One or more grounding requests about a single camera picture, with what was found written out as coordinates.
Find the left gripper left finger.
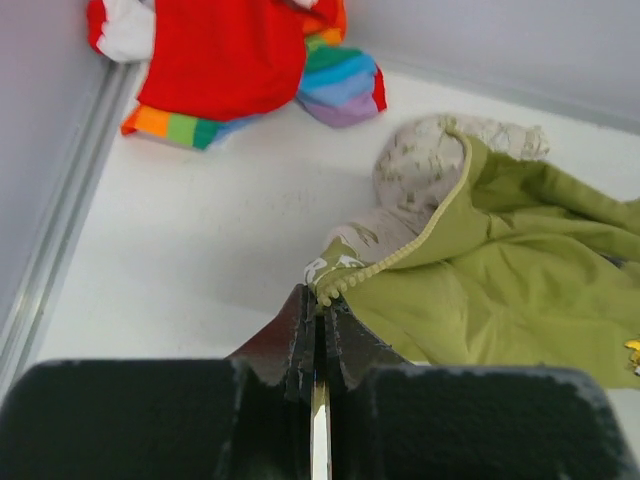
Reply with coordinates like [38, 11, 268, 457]
[1, 286, 316, 479]

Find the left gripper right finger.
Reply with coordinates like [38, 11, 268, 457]
[324, 306, 639, 479]

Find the cream green printed jacket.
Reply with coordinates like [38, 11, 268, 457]
[305, 114, 639, 389]

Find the red rainbow striped garment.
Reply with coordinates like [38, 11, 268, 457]
[86, 0, 387, 150]

